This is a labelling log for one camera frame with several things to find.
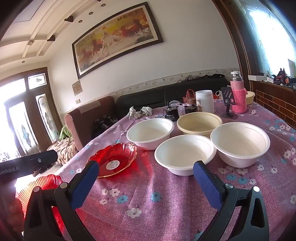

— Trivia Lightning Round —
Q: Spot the small red glass plate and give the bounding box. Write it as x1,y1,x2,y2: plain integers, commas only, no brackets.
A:
89,143,137,178

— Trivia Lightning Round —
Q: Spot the white bowl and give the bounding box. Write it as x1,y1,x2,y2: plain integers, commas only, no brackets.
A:
210,122,270,168
154,135,216,176
126,118,175,151

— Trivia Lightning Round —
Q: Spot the beige bowl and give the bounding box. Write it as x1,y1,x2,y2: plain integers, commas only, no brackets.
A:
177,112,223,138

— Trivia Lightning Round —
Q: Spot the left hand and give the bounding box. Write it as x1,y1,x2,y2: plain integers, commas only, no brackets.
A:
1,179,24,235

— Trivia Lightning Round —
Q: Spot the large red ribbed plate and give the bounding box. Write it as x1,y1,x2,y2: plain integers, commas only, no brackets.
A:
17,174,68,232

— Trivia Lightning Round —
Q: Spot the patterned sofa blanket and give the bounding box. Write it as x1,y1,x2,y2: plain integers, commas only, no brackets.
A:
47,138,78,165

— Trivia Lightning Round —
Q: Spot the wooden glass door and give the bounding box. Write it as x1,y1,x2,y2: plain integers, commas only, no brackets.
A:
1,67,62,161

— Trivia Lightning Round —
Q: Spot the green pillow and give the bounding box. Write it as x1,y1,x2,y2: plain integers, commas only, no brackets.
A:
59,125,72,140

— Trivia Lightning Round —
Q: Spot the brown armchair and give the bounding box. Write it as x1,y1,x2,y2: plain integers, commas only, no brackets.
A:
65,96,115,151

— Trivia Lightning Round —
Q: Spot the purple floral tablecloth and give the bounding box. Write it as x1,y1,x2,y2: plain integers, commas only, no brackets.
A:
53,98,296,241

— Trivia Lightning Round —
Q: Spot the black phone stand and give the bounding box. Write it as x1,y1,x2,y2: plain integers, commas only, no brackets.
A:
221,86,238,120

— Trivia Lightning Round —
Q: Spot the beige basin behind thermos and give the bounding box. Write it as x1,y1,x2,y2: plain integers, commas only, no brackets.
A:
246,91,255,105

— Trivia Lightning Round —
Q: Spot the black jar with gear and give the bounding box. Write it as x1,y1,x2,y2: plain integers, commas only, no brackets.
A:
184,104,199,114

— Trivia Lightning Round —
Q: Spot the red plastic bag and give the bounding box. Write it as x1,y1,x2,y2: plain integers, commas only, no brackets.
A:
183,89,196,104

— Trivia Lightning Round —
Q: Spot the pink thermos bottle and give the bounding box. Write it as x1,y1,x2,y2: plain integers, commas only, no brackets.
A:
230,71,247,114

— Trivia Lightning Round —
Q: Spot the black leather sofa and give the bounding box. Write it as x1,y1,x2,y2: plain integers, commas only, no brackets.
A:
115,75,229,120

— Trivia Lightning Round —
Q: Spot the framed horse painting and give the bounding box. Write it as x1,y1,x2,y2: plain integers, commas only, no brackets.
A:
72,2,163,79

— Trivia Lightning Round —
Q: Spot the small wall plaque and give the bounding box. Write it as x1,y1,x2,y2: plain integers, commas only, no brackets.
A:
72,80,83,96

